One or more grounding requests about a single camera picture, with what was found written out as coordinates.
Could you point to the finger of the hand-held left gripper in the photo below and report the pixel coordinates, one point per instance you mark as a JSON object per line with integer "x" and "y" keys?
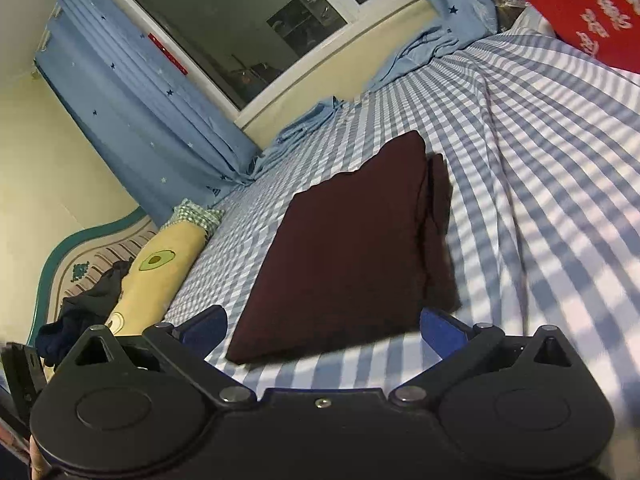
{"x": 20, "y": 380}

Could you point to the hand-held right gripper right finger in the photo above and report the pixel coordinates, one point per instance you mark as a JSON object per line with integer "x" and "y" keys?
{"x": 440, "y": 331}

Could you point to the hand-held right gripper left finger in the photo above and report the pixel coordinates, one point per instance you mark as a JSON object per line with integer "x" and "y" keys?
{"x": 205, "y": 331}

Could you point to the maroon printed sweatshirt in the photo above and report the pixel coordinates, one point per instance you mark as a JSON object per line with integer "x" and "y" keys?
{"x": 340, "y": 260}

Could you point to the dark crumpled clothes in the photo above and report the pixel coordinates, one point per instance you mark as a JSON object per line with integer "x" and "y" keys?
{"x": 85, "y": 310}

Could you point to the yellow avocado print pillow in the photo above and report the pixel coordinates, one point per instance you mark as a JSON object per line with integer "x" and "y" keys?
{"x": 160, "y": 270}

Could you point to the teal trimmed headboard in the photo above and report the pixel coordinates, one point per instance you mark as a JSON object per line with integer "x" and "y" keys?
{"x": 75, "y": 255}

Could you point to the bed with checked sheet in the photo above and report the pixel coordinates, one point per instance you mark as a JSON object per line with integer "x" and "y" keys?
{"x": 550, "y": 185}

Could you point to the blue star curtain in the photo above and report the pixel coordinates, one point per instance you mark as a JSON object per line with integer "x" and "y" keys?
{"x": 450, "y": 0}
{"x": 125, "y": 110}

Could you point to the white framed window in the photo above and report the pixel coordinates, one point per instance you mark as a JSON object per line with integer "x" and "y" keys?
{"x": 225, "y": 25}

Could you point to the red fabric bag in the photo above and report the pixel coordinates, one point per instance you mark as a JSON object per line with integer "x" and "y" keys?
{"x": 575, "y": 0}

